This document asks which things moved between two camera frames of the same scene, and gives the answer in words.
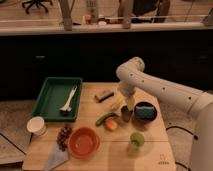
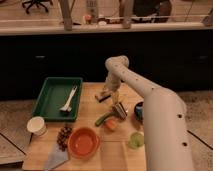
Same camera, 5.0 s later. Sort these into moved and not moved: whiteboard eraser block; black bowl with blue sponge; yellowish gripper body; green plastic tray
Moved: yellowish gripper body
Not moved: green plastic tray; whiteboard eraser block; black bowl with blue sponge
